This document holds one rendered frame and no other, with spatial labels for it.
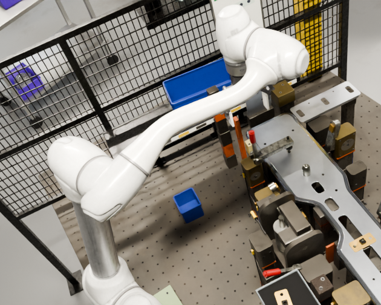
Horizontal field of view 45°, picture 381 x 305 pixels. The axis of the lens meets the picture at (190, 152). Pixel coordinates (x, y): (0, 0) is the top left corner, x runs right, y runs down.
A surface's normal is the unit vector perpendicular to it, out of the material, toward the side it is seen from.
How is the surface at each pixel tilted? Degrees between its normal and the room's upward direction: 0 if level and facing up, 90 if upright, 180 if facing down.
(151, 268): 0
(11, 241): 0
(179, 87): 90
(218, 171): 0
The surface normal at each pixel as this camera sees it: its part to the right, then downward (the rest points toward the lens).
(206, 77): 0.29, 0.69
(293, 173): -0.22, -0.63
